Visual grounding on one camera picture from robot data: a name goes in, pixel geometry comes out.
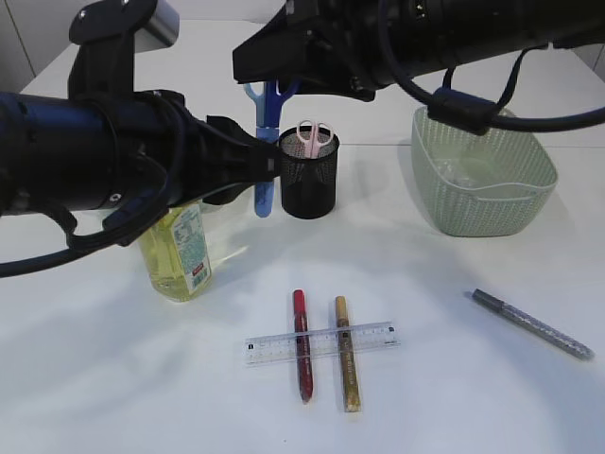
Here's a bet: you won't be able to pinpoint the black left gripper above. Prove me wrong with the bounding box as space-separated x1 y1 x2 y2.
179 108 280 206

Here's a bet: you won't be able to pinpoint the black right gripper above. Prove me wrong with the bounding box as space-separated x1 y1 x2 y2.
233 1 393 102

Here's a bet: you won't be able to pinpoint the blue scissors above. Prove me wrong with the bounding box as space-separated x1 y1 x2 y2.
242 80 303 219

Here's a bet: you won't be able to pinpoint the pink purple scissors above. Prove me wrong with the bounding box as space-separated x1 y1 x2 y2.
296 120 335 159

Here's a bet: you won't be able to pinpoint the yellow drink bottle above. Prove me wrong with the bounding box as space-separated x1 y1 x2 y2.
137 201 212 303

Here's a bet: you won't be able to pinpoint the clear plastic sheet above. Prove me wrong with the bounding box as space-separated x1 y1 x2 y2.
436 158 492 187

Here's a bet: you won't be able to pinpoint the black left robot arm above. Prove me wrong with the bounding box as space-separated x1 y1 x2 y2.
1 1 281 216

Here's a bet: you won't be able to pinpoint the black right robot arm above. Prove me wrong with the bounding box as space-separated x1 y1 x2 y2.
233 1 604 102

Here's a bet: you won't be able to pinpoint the black mesh pen holder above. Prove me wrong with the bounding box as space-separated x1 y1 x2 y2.
278 125 340 219

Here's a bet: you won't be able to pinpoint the red glitter marker pen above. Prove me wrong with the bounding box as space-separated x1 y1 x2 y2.
293 289 314 404

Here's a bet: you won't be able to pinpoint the clear plastic ruler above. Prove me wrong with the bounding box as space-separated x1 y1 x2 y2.
242 322 401 366

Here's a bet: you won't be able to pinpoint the green woven plastic basket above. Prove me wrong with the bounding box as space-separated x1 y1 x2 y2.
411 108 559 237

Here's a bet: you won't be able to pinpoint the gold glitter marker pen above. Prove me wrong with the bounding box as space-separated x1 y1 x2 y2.
335 296 361 412

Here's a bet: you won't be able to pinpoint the silver glitter marker pen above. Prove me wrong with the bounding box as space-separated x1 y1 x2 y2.
471 288 595 361

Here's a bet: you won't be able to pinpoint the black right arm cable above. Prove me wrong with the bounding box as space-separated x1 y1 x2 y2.
377 0 605 136

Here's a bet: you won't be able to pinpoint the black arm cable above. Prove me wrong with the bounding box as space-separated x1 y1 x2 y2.
377 0 605 136
0 89 190 279

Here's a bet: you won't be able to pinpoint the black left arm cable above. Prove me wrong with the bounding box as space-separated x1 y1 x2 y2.
0 89 190 279

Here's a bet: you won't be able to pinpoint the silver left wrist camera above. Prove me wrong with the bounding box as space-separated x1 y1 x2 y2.
134 0 180 53

